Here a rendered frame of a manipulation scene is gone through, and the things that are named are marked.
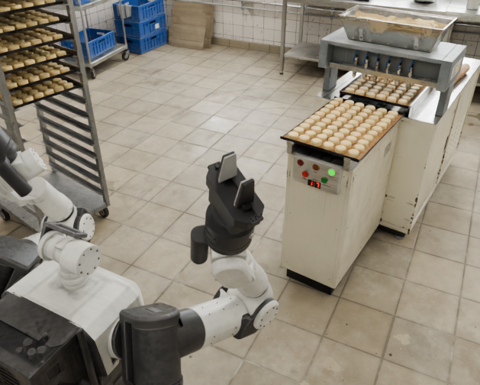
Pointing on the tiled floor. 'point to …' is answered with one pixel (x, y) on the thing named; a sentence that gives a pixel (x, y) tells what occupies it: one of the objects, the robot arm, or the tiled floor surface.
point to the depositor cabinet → (419, 149)
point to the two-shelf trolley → (87, 40)
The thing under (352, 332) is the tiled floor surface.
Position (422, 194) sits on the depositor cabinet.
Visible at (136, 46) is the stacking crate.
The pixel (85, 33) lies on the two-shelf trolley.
